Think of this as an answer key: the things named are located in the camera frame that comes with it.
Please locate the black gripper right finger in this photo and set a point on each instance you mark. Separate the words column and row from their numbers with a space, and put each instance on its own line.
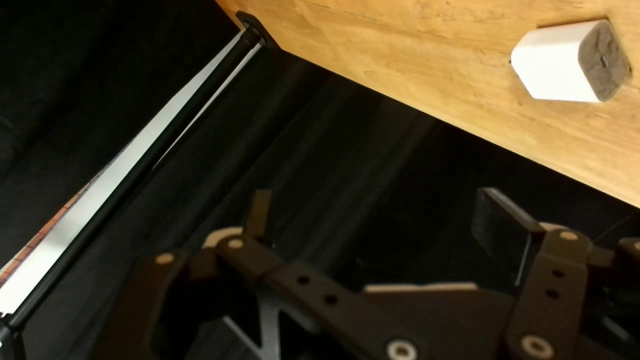
column 552, row 286

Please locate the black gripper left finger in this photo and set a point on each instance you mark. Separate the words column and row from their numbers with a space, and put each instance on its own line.
column 306, row 292

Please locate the silver metal frame pole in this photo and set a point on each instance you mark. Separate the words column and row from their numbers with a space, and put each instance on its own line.
column 100, row 192

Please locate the white cube charger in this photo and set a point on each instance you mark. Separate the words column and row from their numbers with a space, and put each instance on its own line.
column 552, row 62

